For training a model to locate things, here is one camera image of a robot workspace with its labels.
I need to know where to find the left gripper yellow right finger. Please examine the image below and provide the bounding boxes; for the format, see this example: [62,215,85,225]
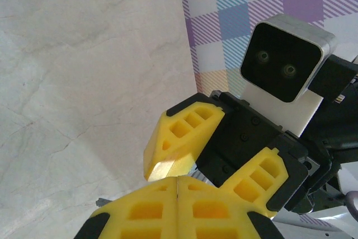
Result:
[177,176,285,239]

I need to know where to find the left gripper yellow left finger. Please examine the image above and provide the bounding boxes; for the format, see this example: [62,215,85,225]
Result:
[74,177,179,239]

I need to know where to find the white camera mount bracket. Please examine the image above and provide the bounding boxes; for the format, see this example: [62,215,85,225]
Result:
[242,87,325,138]

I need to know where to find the right wrist camera box silver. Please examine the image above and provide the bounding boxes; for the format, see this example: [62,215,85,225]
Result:
[239,13,336,104]

